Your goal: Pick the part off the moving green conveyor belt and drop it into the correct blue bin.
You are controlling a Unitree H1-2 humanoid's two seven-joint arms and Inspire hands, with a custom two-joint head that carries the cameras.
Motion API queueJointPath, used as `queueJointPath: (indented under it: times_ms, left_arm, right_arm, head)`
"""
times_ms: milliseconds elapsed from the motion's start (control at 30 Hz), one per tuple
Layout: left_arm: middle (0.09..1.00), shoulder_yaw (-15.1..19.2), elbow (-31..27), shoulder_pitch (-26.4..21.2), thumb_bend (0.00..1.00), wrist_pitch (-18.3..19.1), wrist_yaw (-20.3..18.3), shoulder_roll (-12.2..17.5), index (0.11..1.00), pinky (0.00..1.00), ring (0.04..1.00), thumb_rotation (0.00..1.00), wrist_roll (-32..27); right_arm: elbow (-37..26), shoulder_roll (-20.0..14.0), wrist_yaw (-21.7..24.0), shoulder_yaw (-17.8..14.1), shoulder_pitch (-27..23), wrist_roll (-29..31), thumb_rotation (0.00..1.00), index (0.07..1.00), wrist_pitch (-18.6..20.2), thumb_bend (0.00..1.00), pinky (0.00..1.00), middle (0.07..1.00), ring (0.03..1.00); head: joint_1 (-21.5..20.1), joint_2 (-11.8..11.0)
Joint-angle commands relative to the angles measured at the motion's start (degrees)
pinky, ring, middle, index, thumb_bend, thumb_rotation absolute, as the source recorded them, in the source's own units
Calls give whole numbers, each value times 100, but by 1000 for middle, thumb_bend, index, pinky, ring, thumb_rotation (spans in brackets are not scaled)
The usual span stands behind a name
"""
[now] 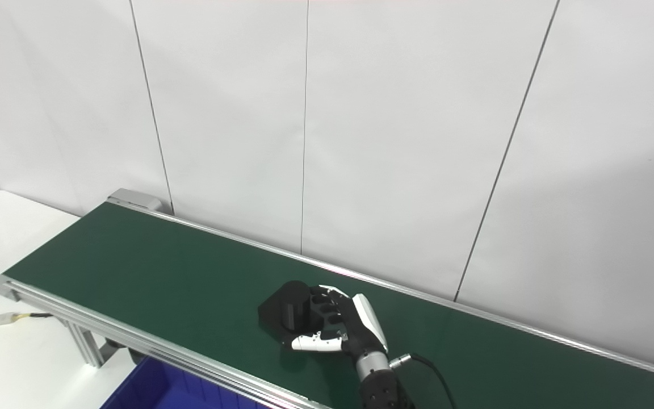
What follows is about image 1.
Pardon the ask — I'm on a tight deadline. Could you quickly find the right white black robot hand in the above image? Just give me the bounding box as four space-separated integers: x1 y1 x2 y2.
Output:
292 286 389 370

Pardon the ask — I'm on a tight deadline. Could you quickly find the blue plastic bin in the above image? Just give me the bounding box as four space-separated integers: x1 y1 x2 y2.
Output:
100 357 274 409

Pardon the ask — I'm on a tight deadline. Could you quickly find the cable with white connector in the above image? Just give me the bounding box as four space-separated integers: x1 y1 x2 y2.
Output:
0 312 54 335

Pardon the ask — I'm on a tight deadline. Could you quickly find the green conveyor belt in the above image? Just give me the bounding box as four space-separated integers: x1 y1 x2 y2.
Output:
5 203 654 409
0 196 654 409

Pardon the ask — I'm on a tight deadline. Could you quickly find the black part with square base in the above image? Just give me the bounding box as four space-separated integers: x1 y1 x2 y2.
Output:
258 280 328 344

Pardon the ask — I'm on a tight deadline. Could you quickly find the grey conveyor end housing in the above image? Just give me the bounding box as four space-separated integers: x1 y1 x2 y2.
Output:
108 189 163 212

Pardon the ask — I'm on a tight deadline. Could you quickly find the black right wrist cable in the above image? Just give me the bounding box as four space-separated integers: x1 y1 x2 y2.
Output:
389 353 457 409

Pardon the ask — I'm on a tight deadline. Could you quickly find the aluminium conveyor leg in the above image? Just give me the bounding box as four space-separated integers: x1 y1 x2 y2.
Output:
65 320 107 369

